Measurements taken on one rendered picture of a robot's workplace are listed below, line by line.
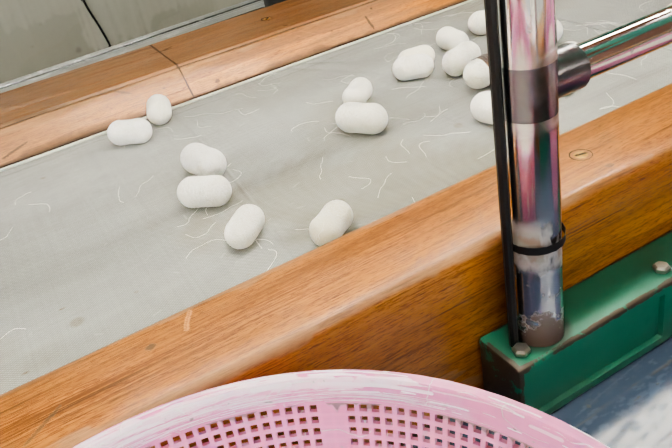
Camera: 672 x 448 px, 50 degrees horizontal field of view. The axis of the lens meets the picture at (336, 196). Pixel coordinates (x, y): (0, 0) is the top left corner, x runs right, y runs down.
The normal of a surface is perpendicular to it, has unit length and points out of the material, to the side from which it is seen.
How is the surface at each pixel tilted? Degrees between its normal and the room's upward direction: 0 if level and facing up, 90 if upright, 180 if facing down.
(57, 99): 0
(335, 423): 72
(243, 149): 0
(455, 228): 1
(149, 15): 90
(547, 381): 90
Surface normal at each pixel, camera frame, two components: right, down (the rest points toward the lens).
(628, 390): -0.18, -0.85
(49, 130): 0.22, -0.34
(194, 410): 0.18, 0.22
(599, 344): 0.48, 0.37
